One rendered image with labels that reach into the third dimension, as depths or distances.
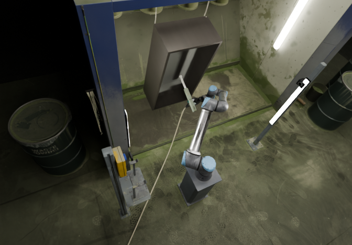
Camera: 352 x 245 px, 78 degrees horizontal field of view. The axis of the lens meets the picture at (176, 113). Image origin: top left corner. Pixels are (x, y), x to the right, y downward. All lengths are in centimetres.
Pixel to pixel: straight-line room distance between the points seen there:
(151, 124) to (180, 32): 165
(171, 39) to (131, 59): 159
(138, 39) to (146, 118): 123
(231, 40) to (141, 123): 234
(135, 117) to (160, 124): 40
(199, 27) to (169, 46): 43
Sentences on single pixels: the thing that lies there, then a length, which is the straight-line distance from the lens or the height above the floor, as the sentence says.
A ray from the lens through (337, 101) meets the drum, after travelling 418.
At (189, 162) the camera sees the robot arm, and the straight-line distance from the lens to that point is 223.
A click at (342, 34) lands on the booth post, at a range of 343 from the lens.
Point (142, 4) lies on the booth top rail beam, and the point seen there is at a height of 225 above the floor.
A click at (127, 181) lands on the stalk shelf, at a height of 79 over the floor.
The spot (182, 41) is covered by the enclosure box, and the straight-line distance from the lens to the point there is 216.
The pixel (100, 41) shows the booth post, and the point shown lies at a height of 206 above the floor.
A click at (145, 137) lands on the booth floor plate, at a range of 327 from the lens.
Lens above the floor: 289
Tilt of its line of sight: 53 degrees down
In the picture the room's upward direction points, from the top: 12 degrees clockwise
